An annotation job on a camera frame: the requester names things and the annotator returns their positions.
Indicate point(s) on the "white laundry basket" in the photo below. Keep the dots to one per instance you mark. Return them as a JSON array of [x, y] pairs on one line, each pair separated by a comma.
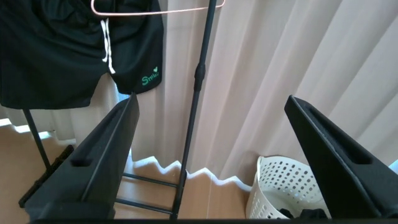
[[280, 183]]

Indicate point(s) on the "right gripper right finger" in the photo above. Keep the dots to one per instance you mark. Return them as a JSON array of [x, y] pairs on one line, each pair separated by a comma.
[[335, 174]]

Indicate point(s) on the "window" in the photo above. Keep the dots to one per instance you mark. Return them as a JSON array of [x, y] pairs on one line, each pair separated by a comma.
[[123, 97]]

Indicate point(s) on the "black garment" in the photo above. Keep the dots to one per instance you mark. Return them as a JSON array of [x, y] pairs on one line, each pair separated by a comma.
[[311, 214]]

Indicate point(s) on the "black clothes rack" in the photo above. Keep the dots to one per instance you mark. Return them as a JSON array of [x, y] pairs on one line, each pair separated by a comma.
[[199, 74]]

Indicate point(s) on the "pink clothes hanger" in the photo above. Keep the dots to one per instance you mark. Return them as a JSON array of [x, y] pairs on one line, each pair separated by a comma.
[[155, 13]]

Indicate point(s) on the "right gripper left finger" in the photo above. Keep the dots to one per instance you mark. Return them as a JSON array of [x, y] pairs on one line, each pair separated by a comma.
[[93, 174]]

